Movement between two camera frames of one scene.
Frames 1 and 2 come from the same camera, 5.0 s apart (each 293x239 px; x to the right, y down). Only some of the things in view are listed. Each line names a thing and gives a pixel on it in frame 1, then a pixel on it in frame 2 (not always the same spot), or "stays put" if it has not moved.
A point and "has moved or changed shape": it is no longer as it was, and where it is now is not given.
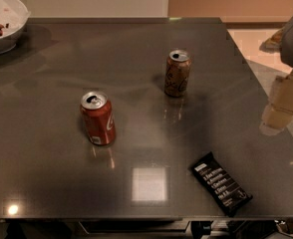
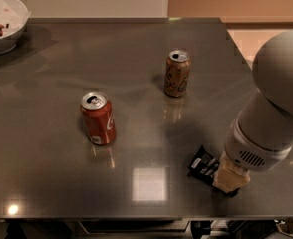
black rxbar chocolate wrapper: x=230 y=196 has moved or changed shape
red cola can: x=99 y=118 stays put
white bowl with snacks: x=7 y=19 stays put
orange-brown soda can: x=177 y=74 stays put
